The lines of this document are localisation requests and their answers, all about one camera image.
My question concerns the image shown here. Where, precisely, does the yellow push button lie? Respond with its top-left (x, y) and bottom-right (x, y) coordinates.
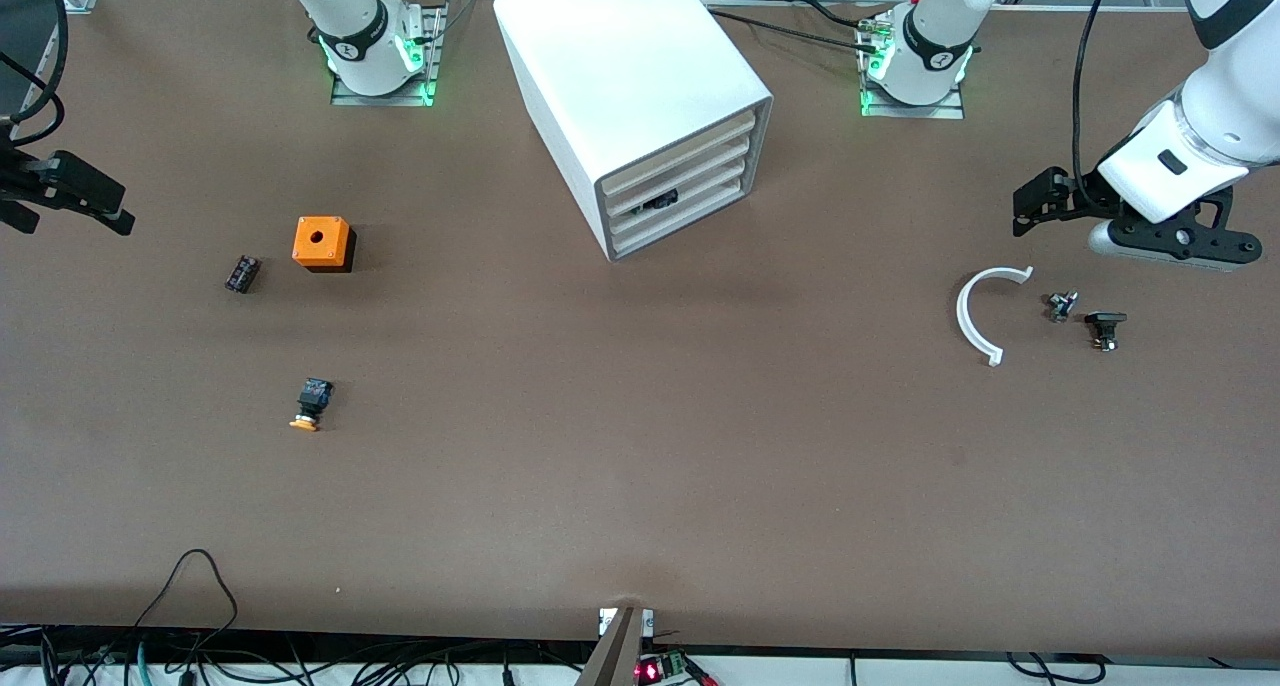
top-left (288, 377), bottom-right (336, 433)

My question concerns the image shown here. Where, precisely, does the white curved plastic piece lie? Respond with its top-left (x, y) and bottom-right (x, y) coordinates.
top-left (956, 265), bottom-right (1035, 368)

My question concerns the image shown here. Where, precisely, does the small black part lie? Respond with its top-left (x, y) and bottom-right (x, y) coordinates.
top-left (1085, 311), bottom-right (1129, 353)

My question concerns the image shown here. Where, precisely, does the orange box with hole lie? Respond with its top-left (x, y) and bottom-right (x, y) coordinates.
top-left (291, 216), bottom-right (357, 274)

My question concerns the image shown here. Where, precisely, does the green circuit board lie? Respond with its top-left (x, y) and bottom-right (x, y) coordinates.
top-left (635, 651), bottom-right (717, 686)

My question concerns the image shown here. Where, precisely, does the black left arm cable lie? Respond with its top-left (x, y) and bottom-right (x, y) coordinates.
top-left (1071, 0), bottom-right (1122, 193)

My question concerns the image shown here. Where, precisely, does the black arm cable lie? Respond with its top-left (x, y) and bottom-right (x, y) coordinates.
top-left (1071, 0), bottom-right (1122, 193)
top-left (0, 0), bottom-right (68, 153)

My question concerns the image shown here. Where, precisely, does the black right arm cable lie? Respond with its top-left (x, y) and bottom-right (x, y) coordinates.
top-left (0, 0), bottom-right (68, 153)

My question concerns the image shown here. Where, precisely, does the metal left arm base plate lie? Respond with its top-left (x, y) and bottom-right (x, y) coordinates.
top-left (858, 6), bottom-right (967, 120)

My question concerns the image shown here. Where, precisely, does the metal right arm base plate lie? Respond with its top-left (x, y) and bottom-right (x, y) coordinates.
top-left (330, 0), bottom-right (446, 108)

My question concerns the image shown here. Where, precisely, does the thin black cable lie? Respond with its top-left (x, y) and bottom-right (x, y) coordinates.
top-left (705, 6), bottom-right (887, 53)

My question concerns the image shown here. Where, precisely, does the black looped cable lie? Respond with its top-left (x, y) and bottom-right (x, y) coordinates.
top-left (130, 548), bottom-right (241, 659)

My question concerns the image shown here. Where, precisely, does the brown camera stand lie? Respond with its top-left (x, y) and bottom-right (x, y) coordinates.
top-left (573, 606), bottom-right (647, 686)

